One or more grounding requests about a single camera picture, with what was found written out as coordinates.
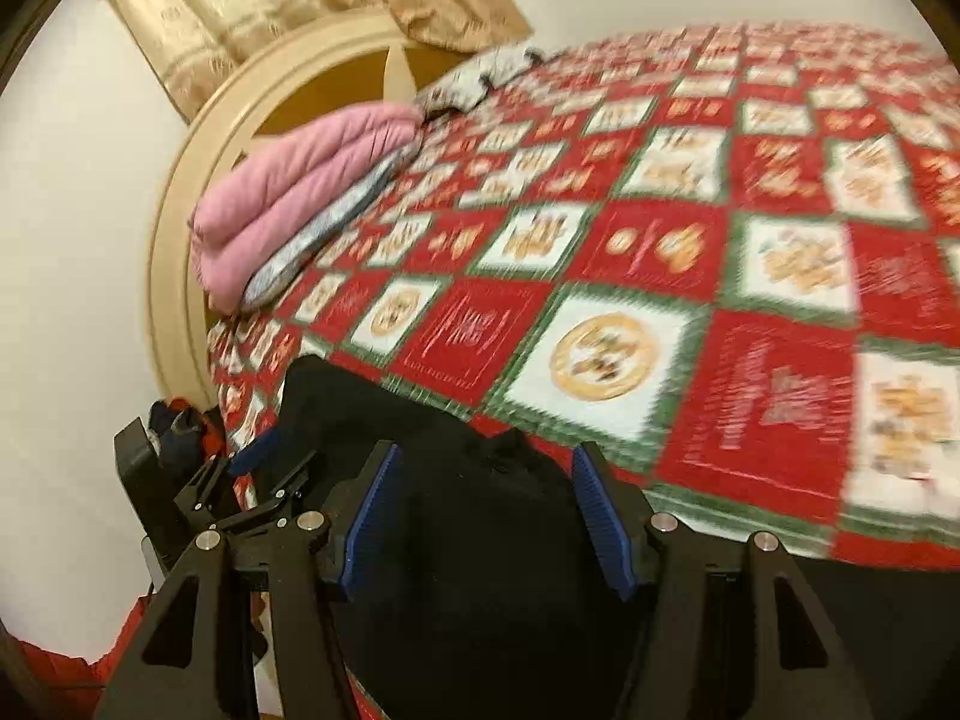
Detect grey patterned folded quilt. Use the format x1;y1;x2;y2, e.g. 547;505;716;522
238;135;423;314

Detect cream wooden headboard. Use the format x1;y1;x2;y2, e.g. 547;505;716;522
145;5;482;410

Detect grey patterned pillow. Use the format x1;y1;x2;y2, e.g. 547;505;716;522
415;41;556;119

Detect pink folded blanket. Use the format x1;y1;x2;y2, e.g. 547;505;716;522
189;103;423;316

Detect black pants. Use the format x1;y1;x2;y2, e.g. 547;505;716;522
256;356;958;718

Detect colourful clothes pile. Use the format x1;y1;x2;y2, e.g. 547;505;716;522
148;398;226;470

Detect red patchwork bear bedspread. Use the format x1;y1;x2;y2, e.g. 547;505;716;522
208;23;958;569

